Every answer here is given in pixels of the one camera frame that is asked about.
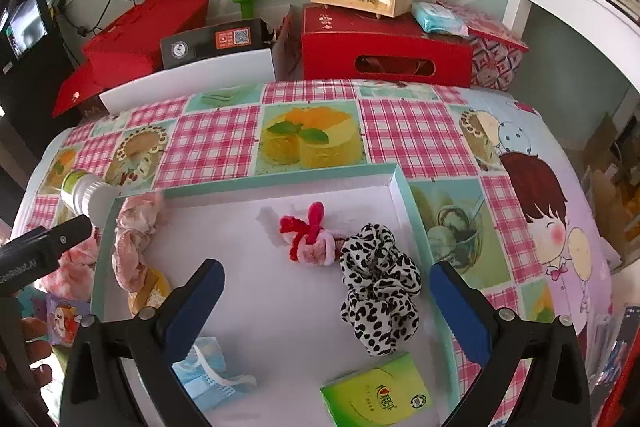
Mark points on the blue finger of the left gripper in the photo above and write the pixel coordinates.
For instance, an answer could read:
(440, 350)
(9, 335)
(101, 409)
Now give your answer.
(35, 254)

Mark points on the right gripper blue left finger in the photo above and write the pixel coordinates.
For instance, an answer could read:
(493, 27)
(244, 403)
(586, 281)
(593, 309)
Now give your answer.
(188, 307)

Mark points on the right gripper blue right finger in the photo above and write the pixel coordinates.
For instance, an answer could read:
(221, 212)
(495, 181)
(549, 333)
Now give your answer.
(466, 311)

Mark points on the pink white knitted cloth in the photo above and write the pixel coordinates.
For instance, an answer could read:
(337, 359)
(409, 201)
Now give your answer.
(74, 277)

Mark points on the purple baby wipes pack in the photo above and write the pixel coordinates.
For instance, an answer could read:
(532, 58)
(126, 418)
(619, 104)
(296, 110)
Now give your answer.
(63, 319)

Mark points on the yellow round sticker pack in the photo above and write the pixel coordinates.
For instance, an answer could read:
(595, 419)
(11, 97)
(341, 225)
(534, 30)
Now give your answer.
(153, 293)

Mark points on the blue face mask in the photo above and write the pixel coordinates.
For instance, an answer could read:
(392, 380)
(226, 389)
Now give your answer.
(203, 375)

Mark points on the white green pill bottle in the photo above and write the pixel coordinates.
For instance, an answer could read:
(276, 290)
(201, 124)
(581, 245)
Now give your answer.
(87, 194)

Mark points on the black white leopard scrunchie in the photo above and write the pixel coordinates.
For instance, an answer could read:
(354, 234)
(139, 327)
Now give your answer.
(381, 282)

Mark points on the patchwork cake print tablecloth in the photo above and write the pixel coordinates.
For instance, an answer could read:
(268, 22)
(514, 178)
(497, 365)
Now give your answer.
(496, 195)

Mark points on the pink floral cloth bundle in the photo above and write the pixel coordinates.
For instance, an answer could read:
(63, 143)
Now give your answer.
(136, 225)

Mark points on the green tissue pack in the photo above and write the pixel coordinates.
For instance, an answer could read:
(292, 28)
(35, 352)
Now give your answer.
(383, 395)

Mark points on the white shallow tray teal rim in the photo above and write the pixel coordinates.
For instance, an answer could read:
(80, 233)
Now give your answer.
(278, 320)

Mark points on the white foam board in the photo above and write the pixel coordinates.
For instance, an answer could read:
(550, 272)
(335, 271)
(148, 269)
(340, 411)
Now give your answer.
(220, 72)

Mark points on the red patterned gift box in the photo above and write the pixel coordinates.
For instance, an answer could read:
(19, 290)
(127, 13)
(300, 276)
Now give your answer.
(496, 52)

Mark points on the black box with QR label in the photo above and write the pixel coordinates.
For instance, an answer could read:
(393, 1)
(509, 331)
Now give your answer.
(199, 44)

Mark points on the light blue wipes pack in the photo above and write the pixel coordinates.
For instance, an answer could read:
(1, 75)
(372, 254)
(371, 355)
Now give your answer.
(435, 19)

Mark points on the white shelf unit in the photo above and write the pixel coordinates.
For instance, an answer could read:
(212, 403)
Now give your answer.
(612, 32)

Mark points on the red box with cutout handle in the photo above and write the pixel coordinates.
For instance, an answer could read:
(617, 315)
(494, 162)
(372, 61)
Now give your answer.
(340, 43)

